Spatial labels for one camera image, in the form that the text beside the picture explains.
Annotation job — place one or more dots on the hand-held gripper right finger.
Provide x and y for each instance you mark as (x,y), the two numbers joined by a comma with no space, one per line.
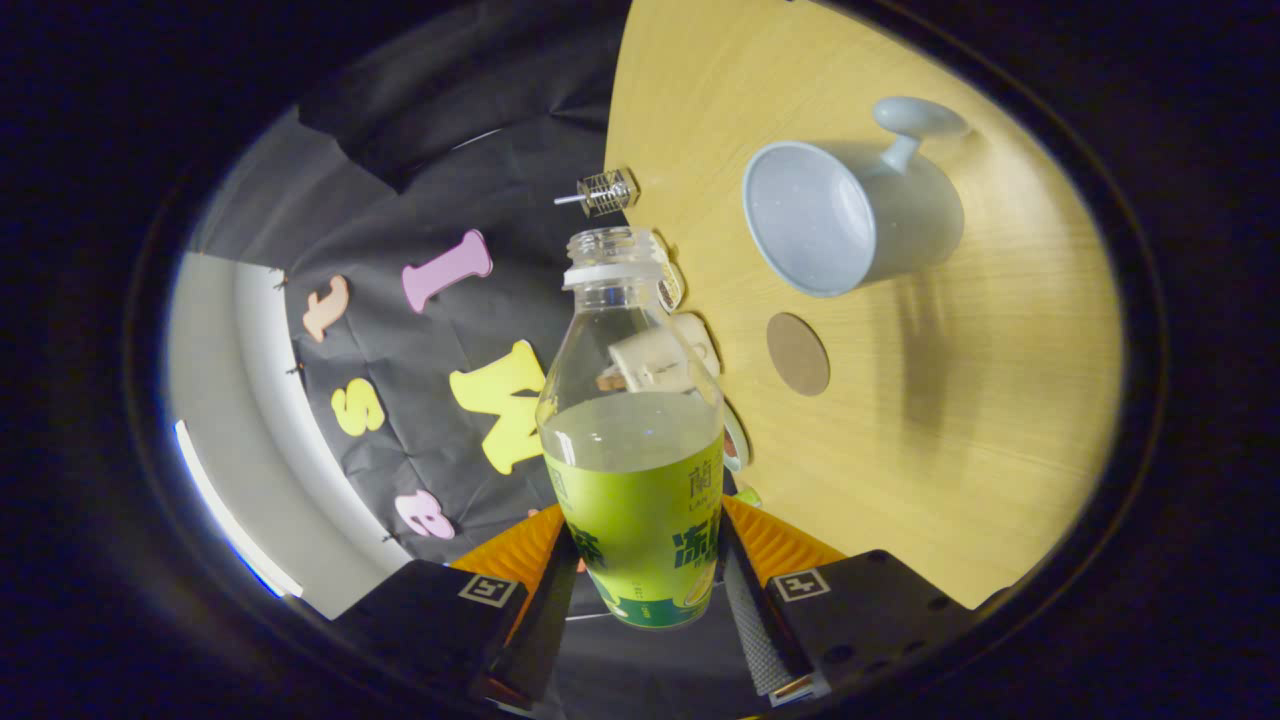
(750,630)

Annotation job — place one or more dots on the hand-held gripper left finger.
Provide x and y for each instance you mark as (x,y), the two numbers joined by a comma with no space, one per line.
(545,630)

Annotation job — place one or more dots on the green label juice bottle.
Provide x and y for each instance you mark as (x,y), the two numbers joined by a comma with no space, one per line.
(635,520)

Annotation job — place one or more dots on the round brown coaster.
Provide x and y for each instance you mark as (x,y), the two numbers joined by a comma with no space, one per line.
(798,354)

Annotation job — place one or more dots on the light blue cup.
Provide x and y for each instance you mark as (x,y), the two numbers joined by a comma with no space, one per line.
(900,220)

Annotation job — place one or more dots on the pale green plate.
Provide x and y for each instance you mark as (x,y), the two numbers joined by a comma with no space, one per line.
(735,440)

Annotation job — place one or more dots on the wooden table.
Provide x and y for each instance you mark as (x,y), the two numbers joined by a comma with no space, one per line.
(950,430)

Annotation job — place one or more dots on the white toaster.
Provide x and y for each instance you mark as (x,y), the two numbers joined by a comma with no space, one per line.
(703,335)

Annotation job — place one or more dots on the white divided snack tray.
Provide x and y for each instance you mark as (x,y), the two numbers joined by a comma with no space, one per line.
(670,288)

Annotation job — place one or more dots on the white straw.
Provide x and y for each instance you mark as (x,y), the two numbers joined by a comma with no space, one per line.
(568,199)

